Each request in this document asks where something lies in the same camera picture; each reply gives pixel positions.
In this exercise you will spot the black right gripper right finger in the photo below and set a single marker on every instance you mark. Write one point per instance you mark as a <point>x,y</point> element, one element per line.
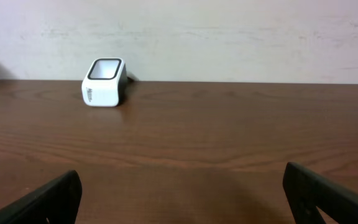
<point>308,193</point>

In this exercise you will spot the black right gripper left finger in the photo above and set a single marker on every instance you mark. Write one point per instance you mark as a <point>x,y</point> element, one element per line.
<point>57,201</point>

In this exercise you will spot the white barcode scanner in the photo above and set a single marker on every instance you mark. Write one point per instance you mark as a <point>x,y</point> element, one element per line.
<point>105,83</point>

